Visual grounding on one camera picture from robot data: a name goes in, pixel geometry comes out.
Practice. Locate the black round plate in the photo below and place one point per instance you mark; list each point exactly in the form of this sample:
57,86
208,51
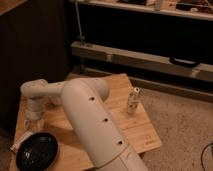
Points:
37,152

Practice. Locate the dark wooden cabinet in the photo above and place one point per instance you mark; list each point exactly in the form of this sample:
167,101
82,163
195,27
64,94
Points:
32,46

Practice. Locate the clear plastic bottle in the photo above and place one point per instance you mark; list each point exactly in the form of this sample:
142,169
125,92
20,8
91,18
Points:
133,100

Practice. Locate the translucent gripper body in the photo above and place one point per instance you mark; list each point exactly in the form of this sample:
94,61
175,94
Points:
32,122

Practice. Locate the white eraser with red sleeve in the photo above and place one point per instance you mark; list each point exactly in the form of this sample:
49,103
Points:
20,140

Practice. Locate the cluttered upper shelf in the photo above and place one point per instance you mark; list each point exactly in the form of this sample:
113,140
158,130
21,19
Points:
156,8

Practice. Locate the metal vertical pole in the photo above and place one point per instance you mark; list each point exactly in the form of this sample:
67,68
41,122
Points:
81,37

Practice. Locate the black handle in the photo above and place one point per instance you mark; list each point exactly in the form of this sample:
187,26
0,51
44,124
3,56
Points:
189,64

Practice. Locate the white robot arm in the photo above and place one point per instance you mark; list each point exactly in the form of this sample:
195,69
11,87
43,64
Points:
83,103

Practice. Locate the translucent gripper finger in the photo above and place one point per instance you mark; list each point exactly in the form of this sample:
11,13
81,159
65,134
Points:
40,126
27,127

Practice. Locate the wooden table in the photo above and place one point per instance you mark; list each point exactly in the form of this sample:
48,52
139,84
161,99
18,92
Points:
72,156

